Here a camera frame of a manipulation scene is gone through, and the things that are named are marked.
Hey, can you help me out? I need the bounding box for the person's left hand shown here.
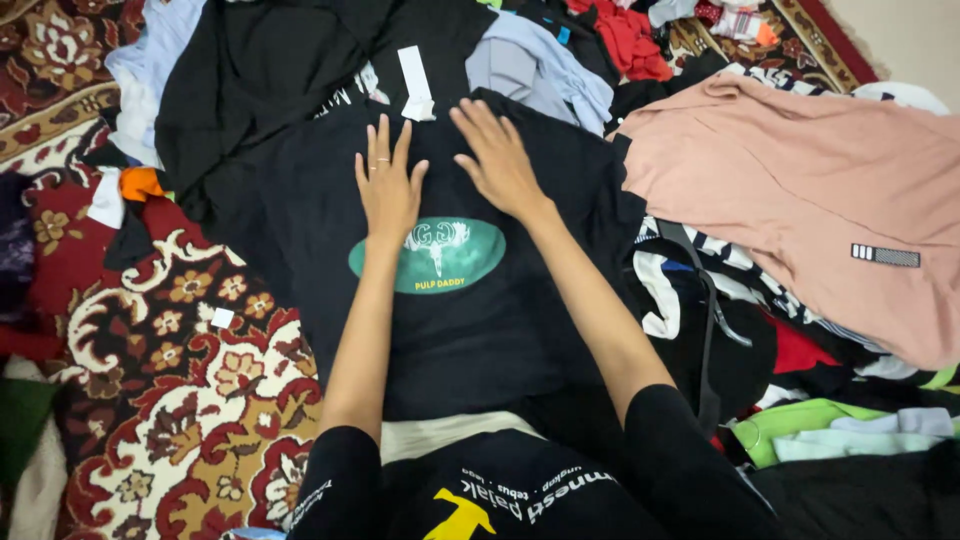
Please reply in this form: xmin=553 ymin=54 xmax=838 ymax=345
xmin=354 ymin=112 xmax=431 ymax=243

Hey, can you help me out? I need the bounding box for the person's right hand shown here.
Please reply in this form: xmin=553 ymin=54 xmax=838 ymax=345
xmin=448 ymin=97 xmax=553 ymax=226

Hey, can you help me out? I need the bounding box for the black t-shirt green oval print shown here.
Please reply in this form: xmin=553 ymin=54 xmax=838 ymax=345
xmin=202 ymin=88 xmax=651 ymax=423

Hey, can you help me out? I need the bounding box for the grey lavender garment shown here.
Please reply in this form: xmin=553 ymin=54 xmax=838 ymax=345
xmin=465 ymin=9 xmax=616 ymax=138

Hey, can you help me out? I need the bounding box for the long white paper tag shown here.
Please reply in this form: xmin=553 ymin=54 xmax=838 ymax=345
xmin=396 ymin=45 xmax=438 ymax=123

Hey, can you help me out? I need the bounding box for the black garment with white print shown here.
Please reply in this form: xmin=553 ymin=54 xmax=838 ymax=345
xmin=153 ymin=0 xmax=498 ymax=220

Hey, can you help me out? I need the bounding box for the red garment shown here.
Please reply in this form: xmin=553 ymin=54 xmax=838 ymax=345
xmin=565 ymin=0 xmax=675 ymax=84

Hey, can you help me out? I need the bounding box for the beige cloth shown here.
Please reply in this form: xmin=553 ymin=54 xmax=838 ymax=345
xmin=380 ymin=410 xmax=546 ymax=467

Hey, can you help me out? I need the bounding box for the orange cloth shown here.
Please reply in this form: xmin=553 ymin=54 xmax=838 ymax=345
xmin=119 ymin=166 xmax=167 ymax=203

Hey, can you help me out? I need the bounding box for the black white striped garment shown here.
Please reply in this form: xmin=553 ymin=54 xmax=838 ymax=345
xmin=633 ymin=63 xmax=901 ymax=355

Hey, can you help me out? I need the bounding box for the light blue garment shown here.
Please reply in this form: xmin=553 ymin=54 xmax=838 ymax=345
xmin=105 ymin=0 xmax=208 ymax=171

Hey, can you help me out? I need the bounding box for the pink white patterned cloth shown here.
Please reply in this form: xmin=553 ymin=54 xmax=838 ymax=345
xmin=693 ymin=0 xmax=782 ymax=48

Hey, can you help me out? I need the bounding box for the small white cloth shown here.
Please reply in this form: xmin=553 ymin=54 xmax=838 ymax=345
xmin=86 ymin=166 xmax=127 ymax=231

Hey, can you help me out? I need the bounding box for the peach pink garment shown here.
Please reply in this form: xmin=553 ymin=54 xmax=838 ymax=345
xmin=607 ymin=72 xmax=960 ymax=373

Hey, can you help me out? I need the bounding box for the red floral patterned carpet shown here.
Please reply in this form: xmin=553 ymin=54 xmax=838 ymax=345
xmin=0 ymin=0 xmax=883 ymax=540

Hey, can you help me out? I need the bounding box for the person's black printed shirt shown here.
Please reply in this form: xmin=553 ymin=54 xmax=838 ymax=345
xmin=285 ymin=383 xmax=783 ymax=540

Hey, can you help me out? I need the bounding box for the bright red cloth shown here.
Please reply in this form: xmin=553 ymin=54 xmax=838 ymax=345
xmin=760 ymin=310 xmax=843 ymax=376

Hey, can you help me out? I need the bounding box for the lime green garment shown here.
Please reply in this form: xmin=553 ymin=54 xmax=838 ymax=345
xmin=730 ymin=396 xmax=895 ymax=471

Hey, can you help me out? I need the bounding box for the dark purple cloth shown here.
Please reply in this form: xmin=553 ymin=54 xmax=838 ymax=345
xmin=0 ymin=172 xmax=39 ymax=318

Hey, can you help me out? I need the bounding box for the dark green cloth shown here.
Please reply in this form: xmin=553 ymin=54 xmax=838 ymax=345
xmin=0 ymin=376 xmax=58 ymax=490

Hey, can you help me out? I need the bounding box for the pale mint garment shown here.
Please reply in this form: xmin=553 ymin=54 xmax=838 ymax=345
xmin=771 ymin=407 xmax=960 ymax=463

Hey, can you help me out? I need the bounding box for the cream fleece cloth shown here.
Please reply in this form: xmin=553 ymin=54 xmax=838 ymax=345
xmin=0 ymin=355 xmax=70 ymax=540

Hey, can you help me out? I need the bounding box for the plain black garment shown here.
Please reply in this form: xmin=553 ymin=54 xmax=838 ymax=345
xmin=748 ymin=441 xmax=960 ymax=540

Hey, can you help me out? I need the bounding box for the black strap with buckle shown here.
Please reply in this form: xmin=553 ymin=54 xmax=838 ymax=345
xmin=655 ymin=219 xmax=755 ymax=438

